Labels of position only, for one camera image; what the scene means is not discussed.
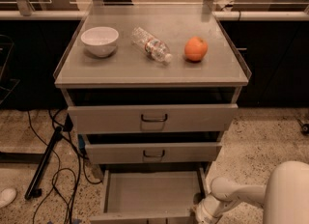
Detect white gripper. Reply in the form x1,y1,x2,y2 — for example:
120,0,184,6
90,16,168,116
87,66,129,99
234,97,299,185
193,194,224,224

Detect grey drawer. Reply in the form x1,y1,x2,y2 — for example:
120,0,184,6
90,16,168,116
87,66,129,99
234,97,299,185
90,167,207,224
68,88,238,134
83,132,221,164

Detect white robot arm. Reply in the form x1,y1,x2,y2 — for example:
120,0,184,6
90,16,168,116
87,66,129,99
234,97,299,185
194,161,309,224

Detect grey drawer cabinet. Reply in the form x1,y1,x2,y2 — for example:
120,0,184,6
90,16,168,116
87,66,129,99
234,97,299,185
55,5,251,171

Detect black caster wheel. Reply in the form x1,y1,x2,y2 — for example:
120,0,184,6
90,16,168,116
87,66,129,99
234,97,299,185
297,119,309,135

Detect orange fruit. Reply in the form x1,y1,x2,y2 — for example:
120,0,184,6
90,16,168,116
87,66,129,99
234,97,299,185
184,37,209,62

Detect clear plastic water bottle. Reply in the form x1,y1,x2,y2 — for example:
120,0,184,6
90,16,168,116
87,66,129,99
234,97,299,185
131,27,173,65

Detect black metal bar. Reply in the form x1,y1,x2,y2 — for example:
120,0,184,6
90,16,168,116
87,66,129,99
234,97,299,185
24,126,62,200

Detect white shoe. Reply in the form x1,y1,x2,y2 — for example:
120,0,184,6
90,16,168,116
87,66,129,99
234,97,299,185
0,187,16,209

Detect white ceramic bowl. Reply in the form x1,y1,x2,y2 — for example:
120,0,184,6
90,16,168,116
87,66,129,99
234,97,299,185
81,27,119,57

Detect black floor cables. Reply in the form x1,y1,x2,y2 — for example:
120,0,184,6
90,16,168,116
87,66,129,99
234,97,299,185
26,107,102,224

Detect white horizontal rail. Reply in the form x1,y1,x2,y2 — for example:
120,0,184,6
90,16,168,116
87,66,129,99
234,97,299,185
0,11,309,21

